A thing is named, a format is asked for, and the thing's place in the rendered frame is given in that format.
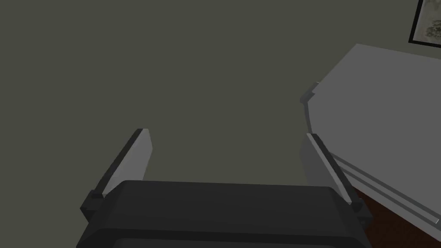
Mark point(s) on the black framed wall picture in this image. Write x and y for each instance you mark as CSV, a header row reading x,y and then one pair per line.
x,y
429,24

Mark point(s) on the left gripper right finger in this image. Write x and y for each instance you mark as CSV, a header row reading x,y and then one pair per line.
x,y
322,168

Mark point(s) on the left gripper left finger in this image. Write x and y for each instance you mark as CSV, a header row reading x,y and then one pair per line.
x,y
132,162

